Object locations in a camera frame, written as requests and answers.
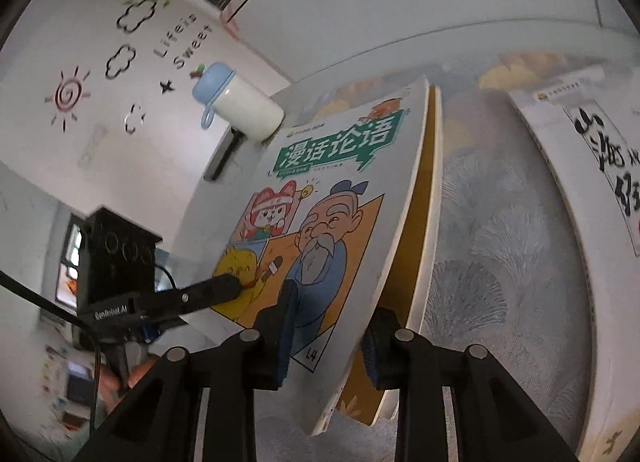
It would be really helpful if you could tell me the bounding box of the white ink-calligraphy book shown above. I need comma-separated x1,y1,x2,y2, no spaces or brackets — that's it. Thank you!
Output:
507,69,640,462

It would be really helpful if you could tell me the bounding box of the window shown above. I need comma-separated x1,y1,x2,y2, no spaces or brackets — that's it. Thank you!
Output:
52,212,86,313

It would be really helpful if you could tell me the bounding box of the black lettering wall decal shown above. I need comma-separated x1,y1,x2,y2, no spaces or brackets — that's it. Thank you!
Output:
152,14,214,71

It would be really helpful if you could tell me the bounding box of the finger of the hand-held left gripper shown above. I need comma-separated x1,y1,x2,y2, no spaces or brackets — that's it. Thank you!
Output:
140,273,244,323

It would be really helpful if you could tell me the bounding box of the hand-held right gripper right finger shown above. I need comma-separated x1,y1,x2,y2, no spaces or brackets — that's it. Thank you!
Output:
362,308,581,462

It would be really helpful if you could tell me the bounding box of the black cable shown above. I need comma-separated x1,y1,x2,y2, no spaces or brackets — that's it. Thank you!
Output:
0,269,108,438

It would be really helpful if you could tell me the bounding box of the fan-patterned tablecloth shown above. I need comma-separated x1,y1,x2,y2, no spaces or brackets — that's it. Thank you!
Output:
240,49,640,462

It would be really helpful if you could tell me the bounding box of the white cartoon book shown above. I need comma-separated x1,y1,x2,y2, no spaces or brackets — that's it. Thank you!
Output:
210,74,431,435

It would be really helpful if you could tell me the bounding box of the person's left hand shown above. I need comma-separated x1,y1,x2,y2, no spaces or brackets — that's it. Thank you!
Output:
97,356,163,395

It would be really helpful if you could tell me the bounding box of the white bottle with blue lid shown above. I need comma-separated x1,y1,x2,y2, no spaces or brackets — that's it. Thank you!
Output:
192,62,286,143

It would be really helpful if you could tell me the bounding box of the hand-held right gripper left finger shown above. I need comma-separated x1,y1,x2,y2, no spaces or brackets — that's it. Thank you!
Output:
75,281,301,462

